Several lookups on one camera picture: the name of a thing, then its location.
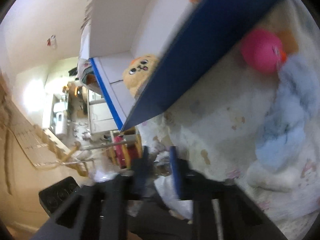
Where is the white floral bed quilt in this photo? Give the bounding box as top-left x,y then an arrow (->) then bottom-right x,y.
139,0 -> 320,233

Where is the blue and white cardboard box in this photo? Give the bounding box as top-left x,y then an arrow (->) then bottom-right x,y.
80,0 -> 280,131

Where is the pink round plush toy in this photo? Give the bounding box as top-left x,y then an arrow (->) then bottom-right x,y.
240,28 -> 287,74

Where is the light blue fluffy sock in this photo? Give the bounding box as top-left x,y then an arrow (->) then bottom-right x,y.
255,54 -> 319,173

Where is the white kitchen cabinet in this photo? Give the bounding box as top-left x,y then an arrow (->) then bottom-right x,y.
87,90 -> 118,134

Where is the black handheld device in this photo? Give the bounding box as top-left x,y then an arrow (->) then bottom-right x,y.
39,177 -> 79,217

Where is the yellow bear plush toy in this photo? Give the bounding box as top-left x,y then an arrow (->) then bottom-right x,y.
123,54 -> 159,98

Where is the wooden stair railing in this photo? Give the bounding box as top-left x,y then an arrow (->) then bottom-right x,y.
34,125 -> 89,177

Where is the yellow wooden chair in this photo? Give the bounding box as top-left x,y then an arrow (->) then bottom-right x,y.
106,127 -> 143,169

